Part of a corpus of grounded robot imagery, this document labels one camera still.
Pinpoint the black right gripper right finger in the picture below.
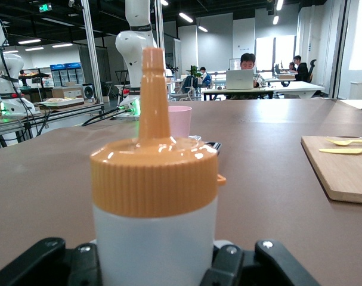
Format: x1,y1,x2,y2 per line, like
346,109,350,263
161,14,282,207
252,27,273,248
200,239,321,286

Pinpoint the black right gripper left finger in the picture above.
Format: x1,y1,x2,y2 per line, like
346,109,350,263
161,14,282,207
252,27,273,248
0,237,103,286

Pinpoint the white squeeze bottle orange cap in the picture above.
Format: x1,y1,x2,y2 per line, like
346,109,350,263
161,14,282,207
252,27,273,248
89,46,227,286

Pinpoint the pink plastic cup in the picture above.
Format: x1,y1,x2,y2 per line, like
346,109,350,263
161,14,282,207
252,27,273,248
168,105,193,139

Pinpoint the brown table cover sheet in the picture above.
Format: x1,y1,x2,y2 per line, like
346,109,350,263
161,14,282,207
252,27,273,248
0,98,362,286

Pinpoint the wooden cutting board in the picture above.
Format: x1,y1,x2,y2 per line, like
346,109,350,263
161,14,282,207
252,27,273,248
301,135,362,206

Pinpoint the silver digital kitchen scale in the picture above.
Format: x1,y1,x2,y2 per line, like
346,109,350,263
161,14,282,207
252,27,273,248
185,134,222,157

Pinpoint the yellow plastic knife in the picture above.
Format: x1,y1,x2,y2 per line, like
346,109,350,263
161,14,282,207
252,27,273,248
318,147,362,156

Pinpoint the white office desk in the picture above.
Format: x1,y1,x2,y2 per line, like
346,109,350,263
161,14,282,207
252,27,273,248
202,80,326,101

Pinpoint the silver laptop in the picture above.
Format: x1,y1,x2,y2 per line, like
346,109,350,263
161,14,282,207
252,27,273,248
225,69,255,91

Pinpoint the blue display fridge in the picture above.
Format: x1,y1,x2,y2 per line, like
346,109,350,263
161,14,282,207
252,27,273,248
49,61,85,88

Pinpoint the person in blue clothes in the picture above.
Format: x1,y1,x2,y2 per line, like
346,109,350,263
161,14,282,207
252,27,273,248
198,66,213,86

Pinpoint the person in black clothes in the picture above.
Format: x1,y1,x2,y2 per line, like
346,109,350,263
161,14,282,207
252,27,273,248
292,55,309,82

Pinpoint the person behind laptop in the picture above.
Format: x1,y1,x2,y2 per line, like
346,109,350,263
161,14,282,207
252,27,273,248
239,52,268,89

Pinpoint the black office chair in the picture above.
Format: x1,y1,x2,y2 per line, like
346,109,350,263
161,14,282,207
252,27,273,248
305,58,318,83

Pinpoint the black base power cable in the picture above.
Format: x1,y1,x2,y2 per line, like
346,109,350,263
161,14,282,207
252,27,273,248
79,106,134,128

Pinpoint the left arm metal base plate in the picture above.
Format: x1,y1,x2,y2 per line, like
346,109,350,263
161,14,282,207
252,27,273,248
111,114,141,122

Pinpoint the aluminium frame post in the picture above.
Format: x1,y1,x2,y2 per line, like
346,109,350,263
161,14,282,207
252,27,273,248
80,0,105,105
154,0,166,50

